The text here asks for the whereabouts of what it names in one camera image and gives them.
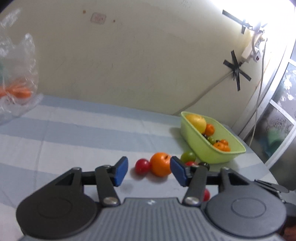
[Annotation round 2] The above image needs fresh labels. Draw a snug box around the green plastic basket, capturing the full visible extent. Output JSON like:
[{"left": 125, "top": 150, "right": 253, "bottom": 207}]
[{"left": 180, "top": 111, "right": 246, "bottom": 164}]

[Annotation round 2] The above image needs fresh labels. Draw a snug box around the white cable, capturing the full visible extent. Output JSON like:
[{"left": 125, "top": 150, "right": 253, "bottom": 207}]
[{"left": 249, "top": 38, "right": 269, "bottom": 147}]

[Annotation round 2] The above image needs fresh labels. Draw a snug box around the black tape cross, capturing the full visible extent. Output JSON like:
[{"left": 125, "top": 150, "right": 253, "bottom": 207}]
[{"left": 223, "top": 50, "right": 251, "bottom": 91}]

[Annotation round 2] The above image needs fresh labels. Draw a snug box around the grey cable on wall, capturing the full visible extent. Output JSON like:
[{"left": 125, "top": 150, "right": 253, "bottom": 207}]
[{"left": 173, "top": 70, "right": 234, "bottom": 115}]

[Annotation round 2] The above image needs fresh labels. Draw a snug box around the clear plastic bag with fruit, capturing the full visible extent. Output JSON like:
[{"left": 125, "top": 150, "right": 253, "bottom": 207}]
[{"left": 1, "top": 9, "right": 43, "bottom": 125}]

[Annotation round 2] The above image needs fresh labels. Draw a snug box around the orange persimmon with stem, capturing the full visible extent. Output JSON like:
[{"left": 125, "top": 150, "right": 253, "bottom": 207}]
[{"left": 213, "top": 139, "right": 231, "bottom": 152}]

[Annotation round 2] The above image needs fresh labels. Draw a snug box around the white power adapter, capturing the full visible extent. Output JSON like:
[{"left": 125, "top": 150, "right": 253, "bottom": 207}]
[{"left": 241, "top": 33, "right": 262, "bottom": 63}]

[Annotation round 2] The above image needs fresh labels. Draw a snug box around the red tomato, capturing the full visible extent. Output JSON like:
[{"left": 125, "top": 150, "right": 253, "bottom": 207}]
[{"left": 134, "top": 158, "right": 151, "bottom": 175}]

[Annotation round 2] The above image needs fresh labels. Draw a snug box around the large yellow grapefruit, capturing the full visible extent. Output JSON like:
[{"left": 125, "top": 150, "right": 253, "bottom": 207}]
[{"left": 186, "top": 114, "right": 207, "bottom": 134}]

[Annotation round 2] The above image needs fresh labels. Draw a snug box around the window frame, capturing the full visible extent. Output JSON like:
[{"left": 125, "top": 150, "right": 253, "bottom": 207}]
[{"left": 232, "top": 40, "right": 295, "bottom": 190}]

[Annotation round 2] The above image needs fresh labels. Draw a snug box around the orange mandarin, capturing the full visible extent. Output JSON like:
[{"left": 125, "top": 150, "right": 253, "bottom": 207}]
[
  {"left": 150, "top": 153, "right": 171, "bottom": 177},
  {"left": 204, "top": 123, "right": 215, "bottom": 137}
]

